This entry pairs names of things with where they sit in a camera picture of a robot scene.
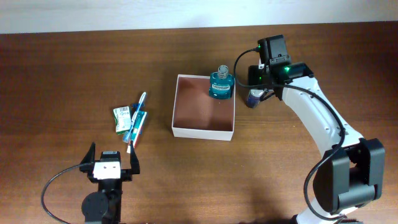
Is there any right black cable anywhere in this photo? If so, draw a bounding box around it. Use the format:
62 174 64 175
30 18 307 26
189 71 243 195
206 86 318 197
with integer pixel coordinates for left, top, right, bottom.
233 48 348 222

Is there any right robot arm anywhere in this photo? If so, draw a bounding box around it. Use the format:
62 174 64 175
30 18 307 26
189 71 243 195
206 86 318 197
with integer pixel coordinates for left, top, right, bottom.
247 35 385 223

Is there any clear pump soap bottle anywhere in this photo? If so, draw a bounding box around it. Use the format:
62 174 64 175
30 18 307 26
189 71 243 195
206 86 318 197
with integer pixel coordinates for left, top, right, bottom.
246 89 268 108

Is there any green white soap packet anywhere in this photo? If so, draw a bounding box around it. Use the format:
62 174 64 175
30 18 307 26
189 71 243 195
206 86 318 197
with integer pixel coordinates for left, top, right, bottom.
113 106 131 134

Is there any blue white toothbrush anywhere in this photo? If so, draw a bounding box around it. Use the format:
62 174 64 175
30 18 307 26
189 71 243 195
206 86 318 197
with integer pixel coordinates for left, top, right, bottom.
123 92 147 143

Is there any green toothpaste box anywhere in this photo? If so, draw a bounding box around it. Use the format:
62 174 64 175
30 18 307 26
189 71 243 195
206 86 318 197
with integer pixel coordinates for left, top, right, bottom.
127 111 147 154

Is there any black cable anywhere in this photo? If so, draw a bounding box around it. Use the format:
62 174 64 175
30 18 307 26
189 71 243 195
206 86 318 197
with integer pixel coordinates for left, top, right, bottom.
40 162 94 224
233 48 348 222

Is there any blue mouthwash bottle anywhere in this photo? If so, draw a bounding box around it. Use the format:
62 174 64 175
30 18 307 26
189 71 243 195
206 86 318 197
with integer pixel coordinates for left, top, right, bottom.
209 65 234 100

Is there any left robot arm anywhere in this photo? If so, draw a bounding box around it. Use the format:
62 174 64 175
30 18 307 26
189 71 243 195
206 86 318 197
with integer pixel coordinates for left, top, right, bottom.
79 143 141 224

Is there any left black cable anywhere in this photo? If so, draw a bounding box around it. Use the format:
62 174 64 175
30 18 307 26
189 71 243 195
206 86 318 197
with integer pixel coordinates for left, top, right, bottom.
40 162 94 224

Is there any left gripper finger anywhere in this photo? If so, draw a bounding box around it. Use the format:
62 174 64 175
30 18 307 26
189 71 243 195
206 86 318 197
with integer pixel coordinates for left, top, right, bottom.
129 142 140 174
80 142 95 164

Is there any white cardboard box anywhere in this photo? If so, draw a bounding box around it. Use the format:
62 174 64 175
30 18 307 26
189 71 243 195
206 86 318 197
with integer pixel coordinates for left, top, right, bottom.
172 74 236 141

